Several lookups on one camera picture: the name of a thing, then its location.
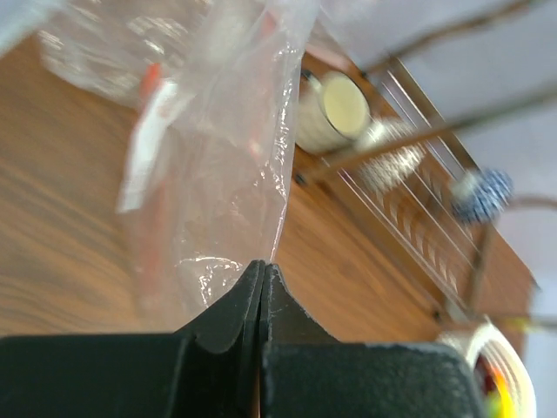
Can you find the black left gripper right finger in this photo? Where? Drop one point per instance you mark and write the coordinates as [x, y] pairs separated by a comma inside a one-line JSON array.
[[305, 372]]

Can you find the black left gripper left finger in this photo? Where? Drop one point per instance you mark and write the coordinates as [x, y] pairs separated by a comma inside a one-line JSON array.
[[204, 369]]

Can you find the white perforated plastic basket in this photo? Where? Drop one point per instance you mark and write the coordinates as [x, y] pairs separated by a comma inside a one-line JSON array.
[[487, 340]]

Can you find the steel two-tier dish rack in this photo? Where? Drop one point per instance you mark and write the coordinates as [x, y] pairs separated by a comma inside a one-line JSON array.
[[415, 219]]

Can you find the blue white patterned bowl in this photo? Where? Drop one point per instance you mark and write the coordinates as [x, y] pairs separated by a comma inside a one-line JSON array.
[[480, 196]]

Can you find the cream enamel mug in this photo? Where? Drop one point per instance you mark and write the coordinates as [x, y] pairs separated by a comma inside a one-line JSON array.
[[333, 113]]

